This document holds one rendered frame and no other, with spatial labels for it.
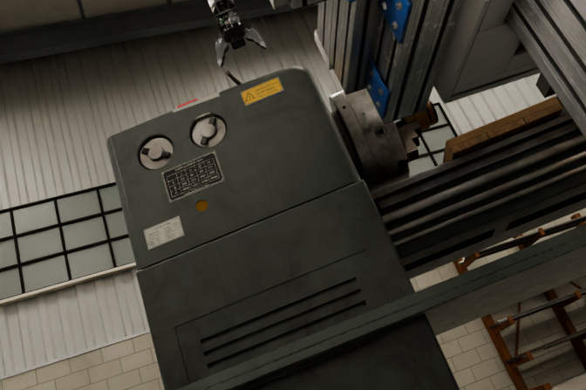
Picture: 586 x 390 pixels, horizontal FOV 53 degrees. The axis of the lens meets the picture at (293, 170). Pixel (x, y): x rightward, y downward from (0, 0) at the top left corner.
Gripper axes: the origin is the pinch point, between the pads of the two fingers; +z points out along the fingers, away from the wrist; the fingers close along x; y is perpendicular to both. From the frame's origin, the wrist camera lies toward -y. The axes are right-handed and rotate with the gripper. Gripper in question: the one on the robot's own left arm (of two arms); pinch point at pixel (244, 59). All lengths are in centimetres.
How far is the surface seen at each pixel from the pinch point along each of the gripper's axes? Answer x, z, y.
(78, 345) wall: -351, -112, -582
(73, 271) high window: -339, -211, -581
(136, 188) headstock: -38, 35, 14
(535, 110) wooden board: 64, 53, 6
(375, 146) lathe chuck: 24.4, 43.3, 0.9
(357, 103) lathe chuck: 24.6, 30.4, 3.3
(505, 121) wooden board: 56, 53, 6
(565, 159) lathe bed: 65, 67, 4
